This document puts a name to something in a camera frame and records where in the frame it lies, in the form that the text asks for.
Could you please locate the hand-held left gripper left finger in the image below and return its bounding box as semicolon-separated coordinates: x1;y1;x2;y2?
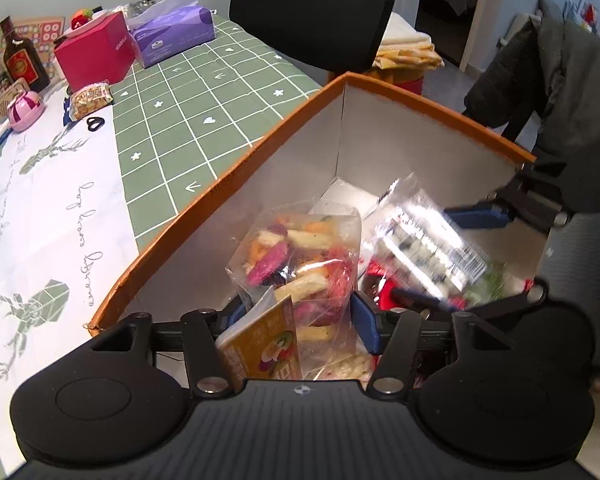
90;301;247;397

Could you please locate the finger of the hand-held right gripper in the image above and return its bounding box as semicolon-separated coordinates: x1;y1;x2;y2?
444;179;571;234
394;276;552;320

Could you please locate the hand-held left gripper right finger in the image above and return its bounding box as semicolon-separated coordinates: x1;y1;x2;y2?
350;291;512;397

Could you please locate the bright green snack packet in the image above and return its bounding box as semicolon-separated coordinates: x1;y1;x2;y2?
467;265;511;306

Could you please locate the clear packet of white candies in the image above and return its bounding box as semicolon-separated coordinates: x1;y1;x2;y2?
367;172;491;306

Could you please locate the clear dried fruit bag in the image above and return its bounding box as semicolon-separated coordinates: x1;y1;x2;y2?
215;200;363;393

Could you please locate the orange cardboard box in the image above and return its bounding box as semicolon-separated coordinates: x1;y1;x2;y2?
87;72;538;356

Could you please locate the dark jacket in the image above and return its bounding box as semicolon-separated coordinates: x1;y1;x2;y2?
462;0;600;161

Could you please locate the folded cream cloth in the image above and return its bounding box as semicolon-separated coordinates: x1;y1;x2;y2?
372;12;446;73

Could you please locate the clear nut packet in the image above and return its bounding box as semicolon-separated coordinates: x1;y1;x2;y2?
70;82;115;121

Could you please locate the black chair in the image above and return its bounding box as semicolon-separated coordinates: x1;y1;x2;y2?
228;0;396;86

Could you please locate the purple tissue box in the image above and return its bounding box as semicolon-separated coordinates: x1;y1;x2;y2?
127;0;217;68

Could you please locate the pink round container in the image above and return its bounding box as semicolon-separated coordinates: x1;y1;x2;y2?
7;90;46;133

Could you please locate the pink box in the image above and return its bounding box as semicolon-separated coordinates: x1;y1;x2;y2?
54;11;136;93

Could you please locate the small white speaker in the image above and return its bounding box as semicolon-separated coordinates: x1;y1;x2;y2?
0;82;31;121

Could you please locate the brown glass bottle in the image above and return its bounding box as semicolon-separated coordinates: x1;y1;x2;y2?
0;16;52;93

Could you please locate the patterned board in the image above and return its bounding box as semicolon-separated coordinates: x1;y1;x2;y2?
0;16;66;81

